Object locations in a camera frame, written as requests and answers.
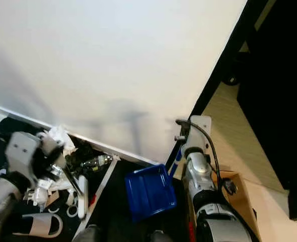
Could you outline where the white slipper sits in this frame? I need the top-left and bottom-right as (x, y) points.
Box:
(13, 213), (63, 238)

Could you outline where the blue dustpan with long handle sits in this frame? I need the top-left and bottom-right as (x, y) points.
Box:
(124, 143), (184, 223)

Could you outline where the crumpled white paper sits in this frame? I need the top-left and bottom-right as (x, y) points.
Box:
(43, 126), (72, 147)

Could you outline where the clear plastic bottle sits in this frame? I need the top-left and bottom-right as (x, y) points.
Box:
(81, 154), (114, 169)

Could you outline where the black furniture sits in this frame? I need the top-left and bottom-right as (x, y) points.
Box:
(237, 0), (297, 220)

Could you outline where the grey right robot leg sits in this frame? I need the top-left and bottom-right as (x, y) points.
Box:
(148, 229), (174, 242)

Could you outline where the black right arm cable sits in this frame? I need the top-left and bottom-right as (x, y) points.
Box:
(175, 118), (238, 197)

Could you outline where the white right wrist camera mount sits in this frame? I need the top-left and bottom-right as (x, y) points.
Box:
(184, 115), (212, 154)

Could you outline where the white ring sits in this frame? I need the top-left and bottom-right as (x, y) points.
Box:
(66, 204), (80, 217)

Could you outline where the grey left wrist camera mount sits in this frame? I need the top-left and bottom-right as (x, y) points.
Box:
(5, 132), (41, 174)

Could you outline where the grey left robot leg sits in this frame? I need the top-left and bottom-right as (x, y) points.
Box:
(76, 224), (104, 242)

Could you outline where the black caster wheel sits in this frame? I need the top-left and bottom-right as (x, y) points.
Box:
(221, 71), (243, 86)

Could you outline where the brown cardboard box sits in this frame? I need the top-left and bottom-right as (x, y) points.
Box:
(184, 170), (262, 242)

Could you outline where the grey robot leg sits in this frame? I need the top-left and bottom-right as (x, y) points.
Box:
(76, 224), (104, 242)
(148, 229), (174, 242)

